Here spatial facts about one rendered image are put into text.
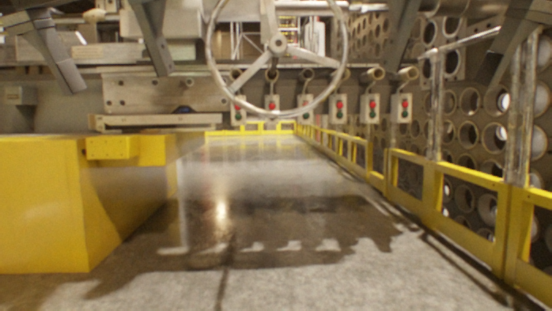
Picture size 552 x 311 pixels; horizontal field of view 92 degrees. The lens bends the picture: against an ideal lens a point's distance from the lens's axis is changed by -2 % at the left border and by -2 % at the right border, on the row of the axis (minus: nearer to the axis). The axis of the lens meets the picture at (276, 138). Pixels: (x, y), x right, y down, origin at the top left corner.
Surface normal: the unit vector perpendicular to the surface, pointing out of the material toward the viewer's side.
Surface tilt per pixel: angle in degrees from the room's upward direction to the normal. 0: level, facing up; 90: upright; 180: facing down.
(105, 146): 90
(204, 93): 90
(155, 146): 90
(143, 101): 90
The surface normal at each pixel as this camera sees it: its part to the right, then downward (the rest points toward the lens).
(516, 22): -0.99, -0.11
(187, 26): 0.04, 0.10
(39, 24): 0.98, -0.13
